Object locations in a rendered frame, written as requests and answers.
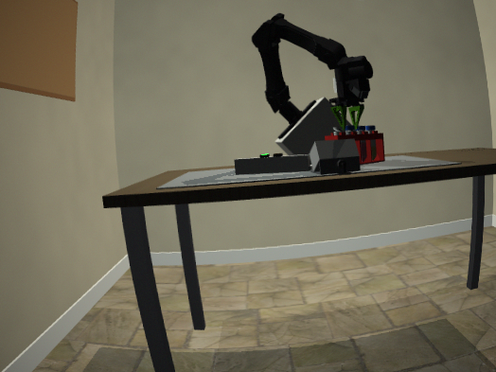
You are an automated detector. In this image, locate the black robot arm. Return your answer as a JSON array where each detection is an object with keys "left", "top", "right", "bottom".
[{"left": 252, "top": 13, "right": 373, "bottom": 139}]

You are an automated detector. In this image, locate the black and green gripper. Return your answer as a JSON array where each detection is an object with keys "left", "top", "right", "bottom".
[{"left": 329, "top": 97, "right": 364, "bottom": 130}]

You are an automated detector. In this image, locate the grey flat mat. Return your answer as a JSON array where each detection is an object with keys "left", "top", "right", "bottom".
[{"left": 156, "top": 155, "right": 462, "bottom": 189}]

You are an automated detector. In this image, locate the red tube rack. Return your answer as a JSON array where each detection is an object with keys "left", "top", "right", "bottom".
[{"left": 325, "top": 131, "right": 385, "bottom": 165}]

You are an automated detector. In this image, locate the grey control panel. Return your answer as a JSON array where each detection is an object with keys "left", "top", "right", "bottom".
[{"left": 310, "top": 139, "right": 361, "bottom": 174}]

